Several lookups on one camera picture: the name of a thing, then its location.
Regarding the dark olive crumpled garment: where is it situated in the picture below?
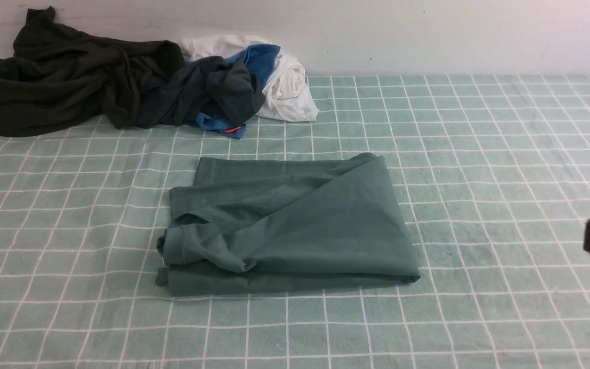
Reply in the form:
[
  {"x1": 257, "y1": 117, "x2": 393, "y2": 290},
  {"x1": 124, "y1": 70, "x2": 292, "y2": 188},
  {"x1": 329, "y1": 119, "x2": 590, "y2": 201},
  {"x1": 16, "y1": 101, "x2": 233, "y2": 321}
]
[{"x1": 0, "y1": 7, "x2": 184, "y2": 137}]

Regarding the green checkered tablecloth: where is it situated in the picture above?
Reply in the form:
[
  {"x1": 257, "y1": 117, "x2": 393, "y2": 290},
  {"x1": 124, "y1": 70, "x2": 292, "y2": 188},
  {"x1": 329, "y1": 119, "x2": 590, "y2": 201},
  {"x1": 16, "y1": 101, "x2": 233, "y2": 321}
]
[{"x1": 0, "y1": 75, "x2": 590, "y2": 368}]

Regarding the green long-sleeve shirt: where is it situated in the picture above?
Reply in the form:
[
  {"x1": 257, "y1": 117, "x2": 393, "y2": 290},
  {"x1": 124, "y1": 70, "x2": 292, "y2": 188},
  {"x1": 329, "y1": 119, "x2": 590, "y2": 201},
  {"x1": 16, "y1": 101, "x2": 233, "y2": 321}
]
[{"x1": 155, "y1": 153, "x2": 420, "y2": 297}]

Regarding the dark grey crumpled garment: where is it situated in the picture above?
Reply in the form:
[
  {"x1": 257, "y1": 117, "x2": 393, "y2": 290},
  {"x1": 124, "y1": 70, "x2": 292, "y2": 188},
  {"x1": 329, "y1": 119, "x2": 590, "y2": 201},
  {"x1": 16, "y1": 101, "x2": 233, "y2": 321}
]
[{"x1": 133, "y1": 56, "x2": 265, "y2": 128}]

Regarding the white crumpled garment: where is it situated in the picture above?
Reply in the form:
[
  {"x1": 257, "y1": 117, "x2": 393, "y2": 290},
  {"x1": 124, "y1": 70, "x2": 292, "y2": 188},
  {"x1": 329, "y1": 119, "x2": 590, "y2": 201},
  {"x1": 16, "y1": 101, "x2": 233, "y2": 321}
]
[{"x1": 182, "y1": 35, "x2": 319, "y2": 122}]

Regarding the blue crumpled garment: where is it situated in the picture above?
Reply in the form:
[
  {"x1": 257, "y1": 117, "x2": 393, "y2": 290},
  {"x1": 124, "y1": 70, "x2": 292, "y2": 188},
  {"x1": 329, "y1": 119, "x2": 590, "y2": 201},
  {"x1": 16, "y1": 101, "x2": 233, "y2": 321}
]
[{"x1": 188, "y1": 44, "x2": 281, "y2": 139}]

